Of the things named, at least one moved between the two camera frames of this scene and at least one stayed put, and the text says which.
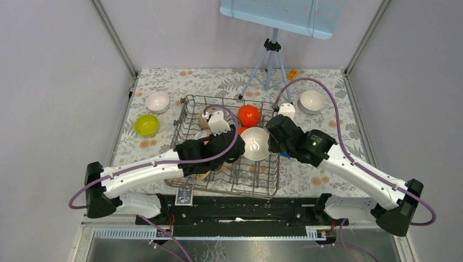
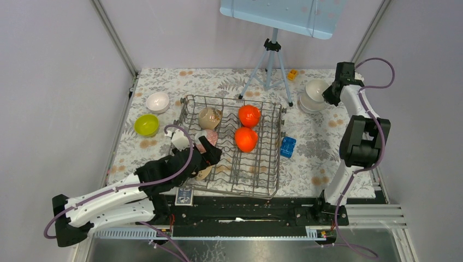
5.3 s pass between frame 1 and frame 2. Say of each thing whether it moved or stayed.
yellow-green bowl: stayed
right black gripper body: moved
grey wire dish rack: stayed
